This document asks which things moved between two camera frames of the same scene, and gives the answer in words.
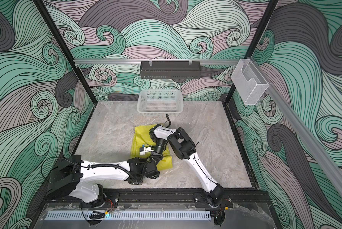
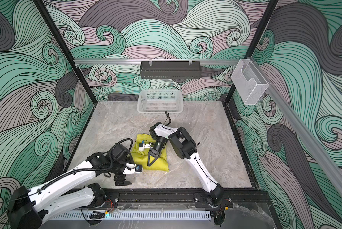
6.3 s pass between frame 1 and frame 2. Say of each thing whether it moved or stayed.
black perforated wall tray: stayed
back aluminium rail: stayed
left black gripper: moved
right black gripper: stayed
